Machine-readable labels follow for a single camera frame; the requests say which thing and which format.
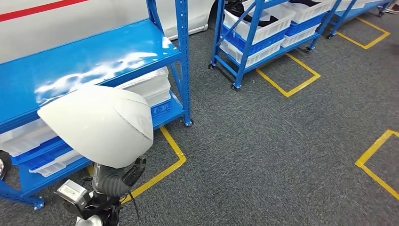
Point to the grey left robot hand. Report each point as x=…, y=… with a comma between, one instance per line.
x=135, y=171

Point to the white plastic car part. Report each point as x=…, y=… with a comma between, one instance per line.
x=93, y=124

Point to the blue metal shelf rack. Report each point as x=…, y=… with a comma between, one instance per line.
x=250, y=40
x=78, y=59
x=349, y=14

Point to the black rubber wheel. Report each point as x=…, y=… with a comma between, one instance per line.
x=4, y=165

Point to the white car with red stripe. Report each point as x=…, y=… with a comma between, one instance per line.
x=93, y=21

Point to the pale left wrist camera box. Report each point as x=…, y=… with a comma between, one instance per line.
x=70, y=195

